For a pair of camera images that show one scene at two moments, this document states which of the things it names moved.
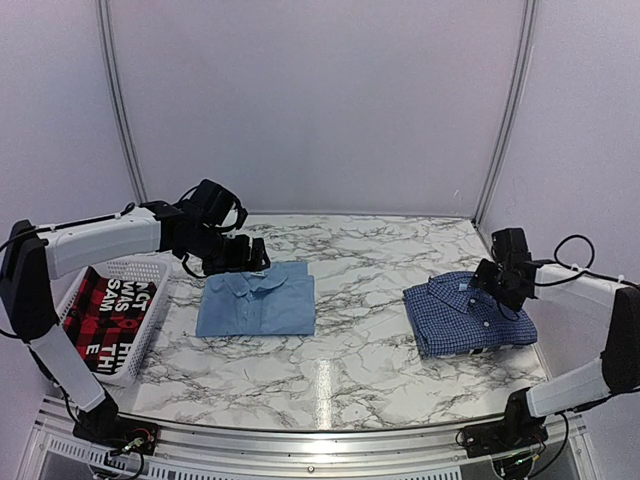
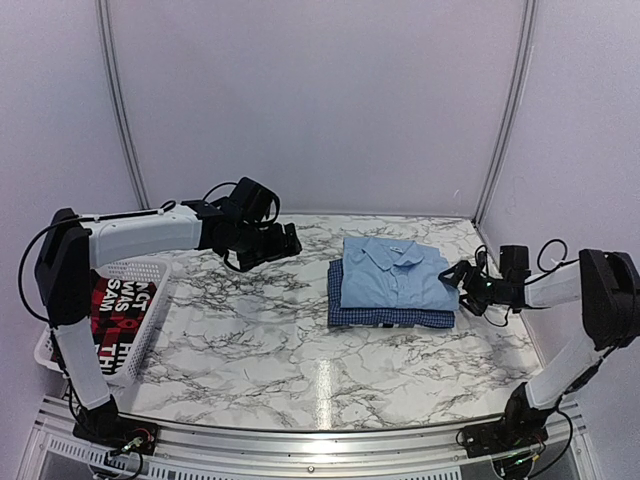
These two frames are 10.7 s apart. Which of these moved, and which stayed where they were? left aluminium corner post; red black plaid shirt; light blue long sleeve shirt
Moved: light blue long sleeve shirt
Stayed: red black plaid shirt; left aluminium corner post
